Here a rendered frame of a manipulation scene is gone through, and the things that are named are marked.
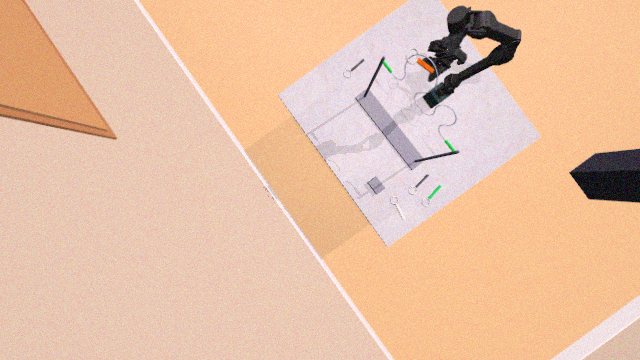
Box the orange handle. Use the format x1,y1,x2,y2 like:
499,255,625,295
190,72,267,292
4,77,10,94
406,48,434,74

